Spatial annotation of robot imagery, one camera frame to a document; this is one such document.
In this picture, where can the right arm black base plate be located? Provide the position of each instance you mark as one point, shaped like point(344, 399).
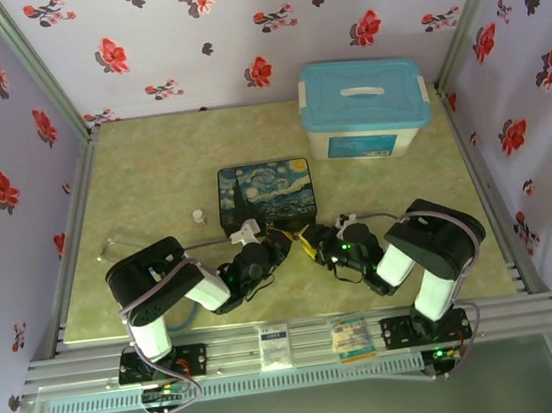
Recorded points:
point(397, 332)

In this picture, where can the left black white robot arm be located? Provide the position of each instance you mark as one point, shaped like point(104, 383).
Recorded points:
point(153, 272)

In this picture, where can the aluminium profile frame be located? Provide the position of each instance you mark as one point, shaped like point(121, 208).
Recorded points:
point(313, 344)

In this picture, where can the green orange sachet packet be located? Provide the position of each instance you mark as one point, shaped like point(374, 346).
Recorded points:
point(352, 338)

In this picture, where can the blue lid plastic storage box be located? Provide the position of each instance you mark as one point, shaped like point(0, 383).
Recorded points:
point(361, 100)

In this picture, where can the blue tube stethoscope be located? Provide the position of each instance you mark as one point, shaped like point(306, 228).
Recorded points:
point(192, 313)

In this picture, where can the starry night painted metal box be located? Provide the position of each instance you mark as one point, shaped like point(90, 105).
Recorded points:
point(266, 192)

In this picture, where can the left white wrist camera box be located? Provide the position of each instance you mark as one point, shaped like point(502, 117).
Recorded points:
point(246, 231)

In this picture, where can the small white pill bottle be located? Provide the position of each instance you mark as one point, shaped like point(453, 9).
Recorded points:
point(199, 218)

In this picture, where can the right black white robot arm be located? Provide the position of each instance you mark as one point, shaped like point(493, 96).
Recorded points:
point(436, 242)

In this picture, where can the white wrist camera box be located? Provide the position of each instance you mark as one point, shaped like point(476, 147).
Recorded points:
point(349, 220)
point(246, 231)

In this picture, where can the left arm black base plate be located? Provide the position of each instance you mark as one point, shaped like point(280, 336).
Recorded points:
point(194, 360)

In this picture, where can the white sachet packet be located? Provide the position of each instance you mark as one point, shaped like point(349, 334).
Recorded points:
point(275, 347)

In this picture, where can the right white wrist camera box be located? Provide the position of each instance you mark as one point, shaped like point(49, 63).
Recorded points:
point(349, 220)

